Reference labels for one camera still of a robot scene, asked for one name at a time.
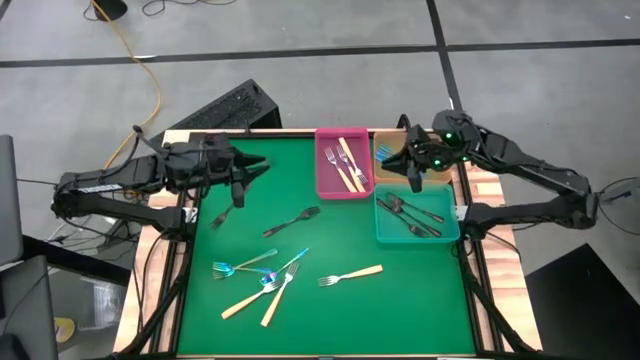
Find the wooden table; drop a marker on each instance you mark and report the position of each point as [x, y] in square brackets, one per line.
[507, 280]

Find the orange plastic bin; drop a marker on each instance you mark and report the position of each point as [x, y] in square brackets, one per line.
[387, 178]

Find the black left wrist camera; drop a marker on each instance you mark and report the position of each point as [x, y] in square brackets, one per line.
[222, 155]

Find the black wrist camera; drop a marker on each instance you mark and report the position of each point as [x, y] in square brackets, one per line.
[222, 155]
[425, 145]

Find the teal plastic bin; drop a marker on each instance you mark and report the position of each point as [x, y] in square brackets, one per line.
[435, 196]

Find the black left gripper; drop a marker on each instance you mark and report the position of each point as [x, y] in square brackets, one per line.
[220, 170]

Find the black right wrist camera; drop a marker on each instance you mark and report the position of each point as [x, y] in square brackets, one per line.
[425, 145]

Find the pink plastic bin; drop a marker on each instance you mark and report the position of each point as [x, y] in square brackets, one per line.
[325, 185]

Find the black perforated case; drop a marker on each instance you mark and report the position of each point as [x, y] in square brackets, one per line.
[230, 107]

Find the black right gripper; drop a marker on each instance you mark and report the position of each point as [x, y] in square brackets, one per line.
[430, 155]

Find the black round stand base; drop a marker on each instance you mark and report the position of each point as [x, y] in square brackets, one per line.
[111, 7]

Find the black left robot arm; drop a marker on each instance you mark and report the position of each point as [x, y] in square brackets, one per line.
[125, 172]

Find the green table mat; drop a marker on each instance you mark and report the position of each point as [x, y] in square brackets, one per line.
[375, 310]

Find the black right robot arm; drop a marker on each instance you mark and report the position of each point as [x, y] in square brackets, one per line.
[525, 165]

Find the black side table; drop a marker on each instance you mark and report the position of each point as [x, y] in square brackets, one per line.
[590, 310]

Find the dark grey monitor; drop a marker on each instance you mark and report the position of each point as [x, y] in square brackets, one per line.
[25, 310]

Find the yellow floor sticker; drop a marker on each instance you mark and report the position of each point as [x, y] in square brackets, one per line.
[65, 330]

